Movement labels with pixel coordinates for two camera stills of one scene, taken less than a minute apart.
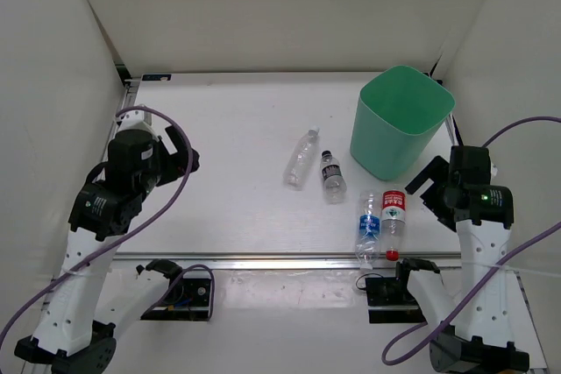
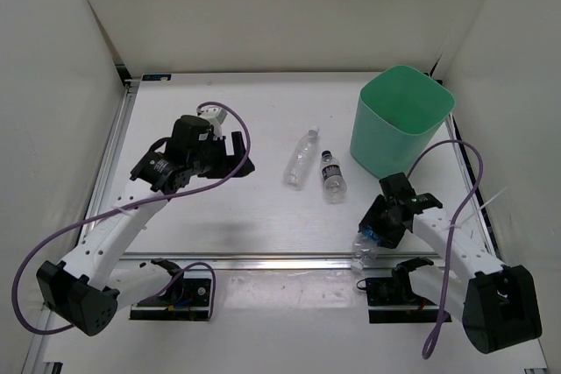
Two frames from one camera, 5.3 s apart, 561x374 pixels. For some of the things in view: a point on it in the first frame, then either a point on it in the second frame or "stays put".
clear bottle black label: x=335 y=187 stays put
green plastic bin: x=396 y=116 stays put
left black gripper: x=173 y=170 → x=228 y=163
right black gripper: x=437 y=168 → x=388 y=238
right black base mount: x=388 y=298 stays put
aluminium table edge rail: x=287 y=257 stays put
